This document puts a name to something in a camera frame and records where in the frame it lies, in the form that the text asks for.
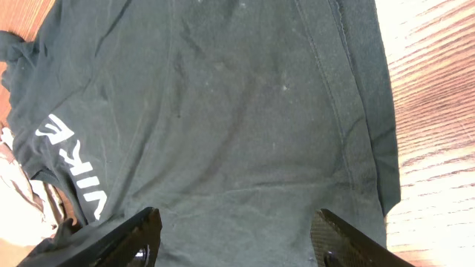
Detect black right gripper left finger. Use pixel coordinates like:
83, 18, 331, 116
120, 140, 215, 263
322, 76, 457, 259
19, 207, 163, 267

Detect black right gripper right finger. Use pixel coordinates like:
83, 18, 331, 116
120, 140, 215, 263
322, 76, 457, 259
310, 208, 413, 267

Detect black Nike t-shirt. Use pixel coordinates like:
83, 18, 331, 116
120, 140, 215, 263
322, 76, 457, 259
1, 0, 401, 266

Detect folded white beige pants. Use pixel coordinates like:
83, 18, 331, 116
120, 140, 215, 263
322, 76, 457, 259
1, 127, 82, 246

